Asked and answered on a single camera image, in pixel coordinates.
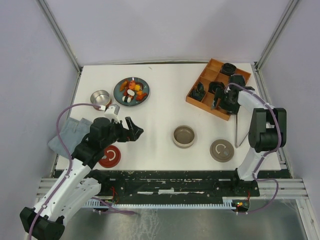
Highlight orange black rolled napkin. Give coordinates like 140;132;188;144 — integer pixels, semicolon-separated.
208;81;225;94

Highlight blue rolled napkin left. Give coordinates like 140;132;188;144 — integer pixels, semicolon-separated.
189;82;206;102

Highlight aluminium frame post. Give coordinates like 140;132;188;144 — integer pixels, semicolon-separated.
254;0;301;72
36;0;82;73

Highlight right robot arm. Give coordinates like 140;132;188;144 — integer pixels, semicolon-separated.
208;74;287;196

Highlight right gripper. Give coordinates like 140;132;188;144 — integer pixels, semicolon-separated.
211;87;240;116

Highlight red lunch box lid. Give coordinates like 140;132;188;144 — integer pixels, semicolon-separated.
98;145;121;168

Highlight beige lunch box bowl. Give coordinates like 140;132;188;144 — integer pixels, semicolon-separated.
172;125;196;149

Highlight right aluminium frame post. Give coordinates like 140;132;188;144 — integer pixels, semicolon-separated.
254;0;301;72

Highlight metal tongs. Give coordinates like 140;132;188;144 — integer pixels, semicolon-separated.
234;113;250;149

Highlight white rice ball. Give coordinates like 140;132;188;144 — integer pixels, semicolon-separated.
127;89;136;96

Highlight red steel lunch bowl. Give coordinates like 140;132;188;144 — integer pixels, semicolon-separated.
90;90;112;112

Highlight fried chicken piece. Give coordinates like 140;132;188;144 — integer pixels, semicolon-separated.
135;92;148;102

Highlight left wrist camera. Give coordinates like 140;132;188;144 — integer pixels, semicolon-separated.
99;104;121;124

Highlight dark rolled napkin top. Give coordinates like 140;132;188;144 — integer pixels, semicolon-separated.
220;62;237;77

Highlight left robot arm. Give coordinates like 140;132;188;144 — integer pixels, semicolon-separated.
19;117;144;240

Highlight light blue cloth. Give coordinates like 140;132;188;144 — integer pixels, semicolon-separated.
47;118;92;159

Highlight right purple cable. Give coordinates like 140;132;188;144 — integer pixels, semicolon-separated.
224;83;280;215

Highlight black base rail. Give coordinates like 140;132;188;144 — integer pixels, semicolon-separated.
53;169;261;201

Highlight blue ceramic food plate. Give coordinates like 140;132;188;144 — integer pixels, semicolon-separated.
113;77;150;107

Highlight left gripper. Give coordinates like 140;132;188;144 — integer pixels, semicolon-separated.
101;116;144;148

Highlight beige lunch box lid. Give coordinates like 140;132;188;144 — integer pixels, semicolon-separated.
209;139;235;163

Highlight purple cable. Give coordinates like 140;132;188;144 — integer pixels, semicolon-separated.
224;83;280;215
26;102;106;240

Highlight black white sushi roll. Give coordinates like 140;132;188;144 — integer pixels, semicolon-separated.
122;95;132;103

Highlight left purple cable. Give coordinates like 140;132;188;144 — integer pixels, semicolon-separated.
26;102;106;240

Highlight white cable duct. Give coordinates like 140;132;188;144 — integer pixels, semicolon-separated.
84;196;241;209

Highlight wooden compartment tray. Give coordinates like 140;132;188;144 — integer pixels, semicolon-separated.
186;58;251;121

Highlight left aluminium frame post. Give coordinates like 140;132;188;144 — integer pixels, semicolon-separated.
36;0;82;73

